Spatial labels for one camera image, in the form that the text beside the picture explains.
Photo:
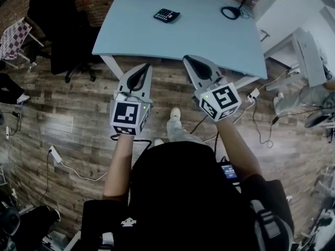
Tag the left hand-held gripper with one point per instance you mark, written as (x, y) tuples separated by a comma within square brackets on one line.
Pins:
[(124, 114)]

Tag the black office chair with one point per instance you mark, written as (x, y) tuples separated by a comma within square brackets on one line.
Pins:
[(62, 33)]

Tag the white power adapter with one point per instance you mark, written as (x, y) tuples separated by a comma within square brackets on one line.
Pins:
[(254, 93)]

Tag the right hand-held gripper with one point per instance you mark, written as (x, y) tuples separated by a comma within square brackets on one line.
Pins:
[(222, 99)]

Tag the black device with screen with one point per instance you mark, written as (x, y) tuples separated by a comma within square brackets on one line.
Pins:
[(229, 171)]

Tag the checkered cloth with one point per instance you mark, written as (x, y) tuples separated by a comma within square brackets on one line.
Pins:
[(14, 39)]

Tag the small white power strip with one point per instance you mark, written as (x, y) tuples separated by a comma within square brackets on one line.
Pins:
[(7, 132)]

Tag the person's grey trouser leg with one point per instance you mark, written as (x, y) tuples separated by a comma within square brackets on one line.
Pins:
[(178, 132)]

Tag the black calculator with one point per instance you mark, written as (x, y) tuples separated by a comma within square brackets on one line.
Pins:
[(167, 15)]

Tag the person's right forearm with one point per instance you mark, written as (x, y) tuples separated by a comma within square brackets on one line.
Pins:
[(236, 148)]

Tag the white cabinet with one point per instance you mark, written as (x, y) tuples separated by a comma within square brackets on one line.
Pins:
[(308, 59)]

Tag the person's black shirt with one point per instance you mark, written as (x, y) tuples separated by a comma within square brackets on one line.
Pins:
[(178, 197)]

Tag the person's left forearm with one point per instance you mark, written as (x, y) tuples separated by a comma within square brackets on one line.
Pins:
[(119, 163)]

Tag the black round seat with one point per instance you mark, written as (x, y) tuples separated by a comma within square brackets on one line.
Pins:
[(9, 221)]

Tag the black desk lamp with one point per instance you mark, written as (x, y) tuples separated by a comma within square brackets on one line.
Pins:
[(230, 16)]

